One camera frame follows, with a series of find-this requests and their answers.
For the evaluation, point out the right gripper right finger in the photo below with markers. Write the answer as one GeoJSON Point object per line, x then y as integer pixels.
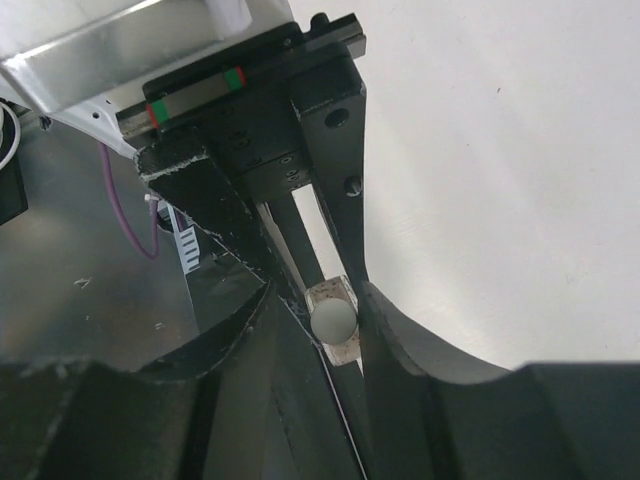
{"type": "Point", "coordinates": [437, 412]}

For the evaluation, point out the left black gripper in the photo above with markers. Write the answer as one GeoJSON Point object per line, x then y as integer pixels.
{"type": "Point", "coordinates": [275, 111]}

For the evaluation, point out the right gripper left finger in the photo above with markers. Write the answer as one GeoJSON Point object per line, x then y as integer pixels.
{"type": "Point", "coordinates": [198, 412]}

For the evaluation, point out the clear nail polish bottle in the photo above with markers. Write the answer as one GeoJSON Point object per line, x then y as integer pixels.
{"type": "Point", "coordinates": [336, 287]}

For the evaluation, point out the white nail polish cap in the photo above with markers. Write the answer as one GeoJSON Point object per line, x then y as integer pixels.
{"type": "Point", "coordinates": [333, 321]}

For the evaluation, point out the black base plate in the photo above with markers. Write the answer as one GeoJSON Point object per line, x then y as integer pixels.
{"type": "Point", "coordinates": [316, 411]}

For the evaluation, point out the left white cable duct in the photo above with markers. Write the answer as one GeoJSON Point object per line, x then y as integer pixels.
{"type": "Point", "coordinates": [184, 236]}

